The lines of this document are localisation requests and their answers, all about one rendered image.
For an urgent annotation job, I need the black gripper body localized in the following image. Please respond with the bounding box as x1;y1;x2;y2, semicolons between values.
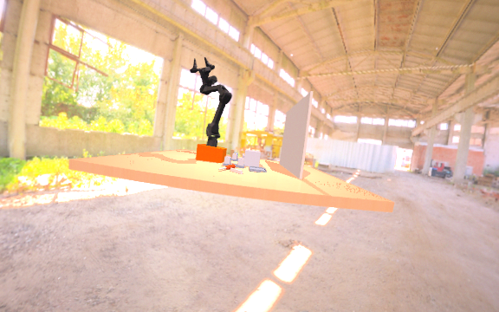
190;65;215;79

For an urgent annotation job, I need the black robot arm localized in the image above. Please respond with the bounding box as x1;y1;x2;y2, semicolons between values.
199;67;232;147

